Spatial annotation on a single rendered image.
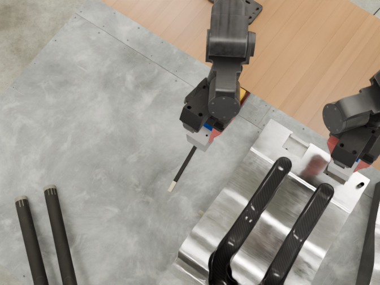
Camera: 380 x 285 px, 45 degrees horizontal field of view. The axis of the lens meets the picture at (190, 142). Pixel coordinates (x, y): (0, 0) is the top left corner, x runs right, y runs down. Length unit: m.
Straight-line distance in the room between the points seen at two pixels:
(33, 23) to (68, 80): 1.15
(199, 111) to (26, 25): 1.66
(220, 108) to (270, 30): 0.53
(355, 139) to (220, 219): 0.33
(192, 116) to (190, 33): 0.49
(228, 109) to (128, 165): 0.41
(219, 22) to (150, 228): 0.53
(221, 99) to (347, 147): 0.24
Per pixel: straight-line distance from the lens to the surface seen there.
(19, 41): 2.37
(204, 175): 1.14
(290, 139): 1.12
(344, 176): 1.05
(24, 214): 1.15
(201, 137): 1.00
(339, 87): 1.27
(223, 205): 1.02
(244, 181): 1.05
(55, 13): 2.40
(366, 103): 0.85
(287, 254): 1.03
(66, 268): 1.06
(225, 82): 0.80
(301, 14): 1.35
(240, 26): 0.82
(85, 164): 1.18
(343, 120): 0.84
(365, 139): 0.90
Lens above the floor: 1.90
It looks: 72 degrees down
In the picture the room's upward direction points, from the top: 4 degrees counter-clockwise
